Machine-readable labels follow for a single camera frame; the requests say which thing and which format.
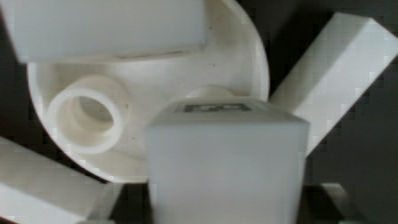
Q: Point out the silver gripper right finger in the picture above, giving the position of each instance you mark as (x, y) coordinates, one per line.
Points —
(327, 206)

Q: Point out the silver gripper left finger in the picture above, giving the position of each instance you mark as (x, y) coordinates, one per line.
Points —
(121, 207)

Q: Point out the white stool leg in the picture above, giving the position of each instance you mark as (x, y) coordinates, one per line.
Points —
(66, 30)
(226, 150)

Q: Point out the white round stool seat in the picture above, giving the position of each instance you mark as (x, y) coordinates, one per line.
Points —
(98, 98)

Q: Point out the white U-shaped fence frame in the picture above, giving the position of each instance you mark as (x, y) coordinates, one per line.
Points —
(341, 63)

